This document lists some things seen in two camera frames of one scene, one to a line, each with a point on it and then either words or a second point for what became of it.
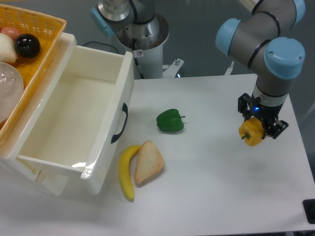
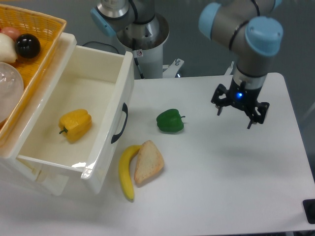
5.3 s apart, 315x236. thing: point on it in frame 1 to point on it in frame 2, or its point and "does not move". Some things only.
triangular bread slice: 149,162 does not move
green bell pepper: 170,120 does not move
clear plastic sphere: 12,91 does not move
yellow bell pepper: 251,131 to 77,124
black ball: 27,45 does not move
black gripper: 267,114 to 240,96
